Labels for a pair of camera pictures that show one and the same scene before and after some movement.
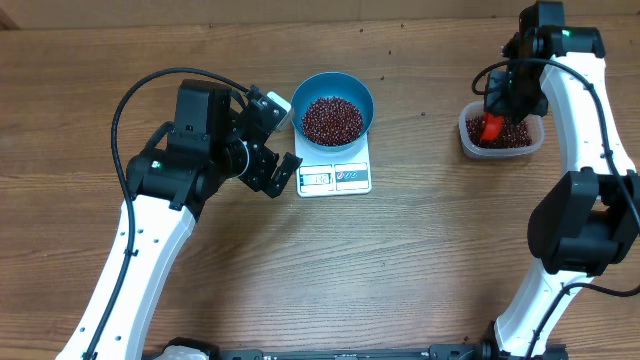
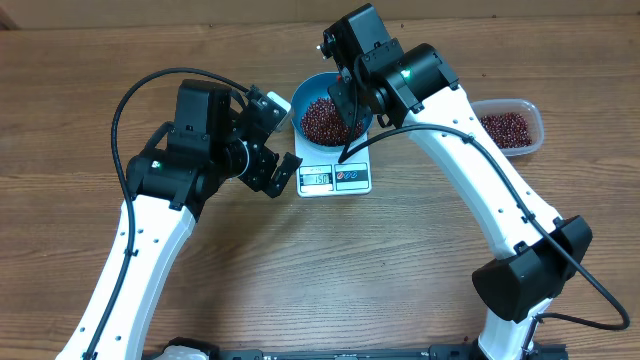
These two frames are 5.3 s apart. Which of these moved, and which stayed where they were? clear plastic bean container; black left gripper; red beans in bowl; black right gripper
Moved: black right gripper
Stayed: clear plastic bean container; black left gripper; red beans in bowl
